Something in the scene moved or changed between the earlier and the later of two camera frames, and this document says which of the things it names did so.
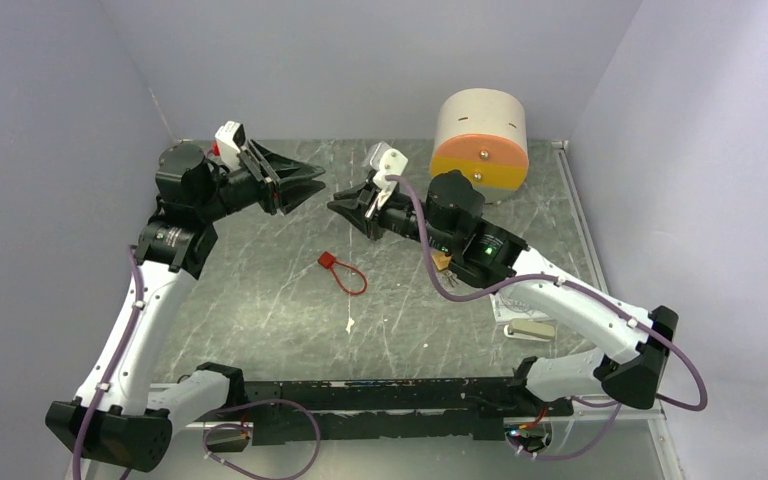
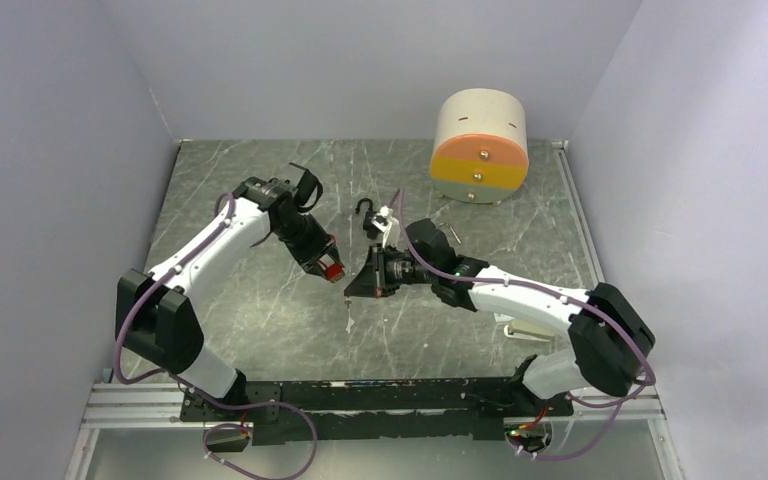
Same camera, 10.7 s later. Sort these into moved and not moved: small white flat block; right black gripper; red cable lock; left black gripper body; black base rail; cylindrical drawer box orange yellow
Moved: right black gripper; left black gripper body; red cable lock
Not moved: small white flat block; black base rail; cylindrical drawer box orange yellow
